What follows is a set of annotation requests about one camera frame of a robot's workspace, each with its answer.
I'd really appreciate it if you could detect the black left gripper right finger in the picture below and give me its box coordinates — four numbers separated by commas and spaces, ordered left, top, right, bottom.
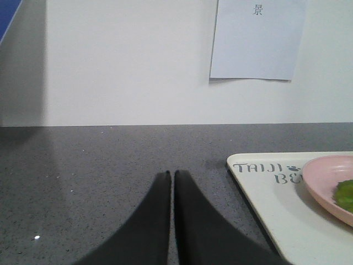
174, 170, 288, 264

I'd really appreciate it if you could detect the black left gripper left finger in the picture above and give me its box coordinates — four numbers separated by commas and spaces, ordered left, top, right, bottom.
76, 171, 172, 264

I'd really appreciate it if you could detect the cream bear serving tray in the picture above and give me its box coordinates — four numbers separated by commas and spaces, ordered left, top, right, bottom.
227, 152, 352, 264

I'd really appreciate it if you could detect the pink round plate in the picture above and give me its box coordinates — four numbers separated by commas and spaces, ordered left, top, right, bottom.
303, 155, 352, 226

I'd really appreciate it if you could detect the green lettuce leaf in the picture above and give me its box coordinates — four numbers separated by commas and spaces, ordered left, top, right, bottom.
333, 179, 353, 213

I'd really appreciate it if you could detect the grey stone countertop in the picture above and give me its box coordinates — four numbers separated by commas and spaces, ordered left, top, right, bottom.
1, 123, 352, 264

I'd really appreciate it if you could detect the white paper wall notice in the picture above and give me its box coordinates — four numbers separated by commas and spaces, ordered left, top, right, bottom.
209, 0, 308, 81

